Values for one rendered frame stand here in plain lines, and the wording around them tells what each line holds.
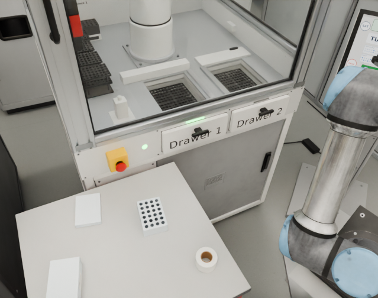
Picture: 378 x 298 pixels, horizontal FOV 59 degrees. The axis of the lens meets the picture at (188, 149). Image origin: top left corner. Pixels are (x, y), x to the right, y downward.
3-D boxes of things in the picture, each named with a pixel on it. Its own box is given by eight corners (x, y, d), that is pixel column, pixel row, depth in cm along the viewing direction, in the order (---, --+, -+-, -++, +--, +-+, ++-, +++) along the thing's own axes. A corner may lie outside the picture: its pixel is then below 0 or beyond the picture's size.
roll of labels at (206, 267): (198, 275, 105) (199, 269, 102) (191, 255, 109) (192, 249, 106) (219, 269, 106) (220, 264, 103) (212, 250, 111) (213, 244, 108)
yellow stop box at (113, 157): (130, 168, 124) (128, 155, 119) (111, 174, 122) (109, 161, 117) (125, 159, 128) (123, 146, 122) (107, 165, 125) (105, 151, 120)
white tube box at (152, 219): (167, 230, 115) (167, 224, 113) (144, 236, 113) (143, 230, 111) (159, 202, 124) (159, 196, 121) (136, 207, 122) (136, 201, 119)
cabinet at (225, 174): (265, 207, 215) (299, 110, 159) (111, 273, 181) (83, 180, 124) (198, 120, 274) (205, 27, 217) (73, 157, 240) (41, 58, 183)
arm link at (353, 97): (322, 287, 85) (407, 75, 67) (269, 258, 93) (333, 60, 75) (333, 266, 94) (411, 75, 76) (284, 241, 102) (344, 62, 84)
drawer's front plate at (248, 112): (284, 115, 153) (290, 96, 145) (231, 132, 143) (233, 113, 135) (282, 113, 154) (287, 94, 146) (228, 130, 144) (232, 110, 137)
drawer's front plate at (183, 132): (225, 134, 142) (228, 115, 135) (163, 154, 133) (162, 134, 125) (223, 132, 144) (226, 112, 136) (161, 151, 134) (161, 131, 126)
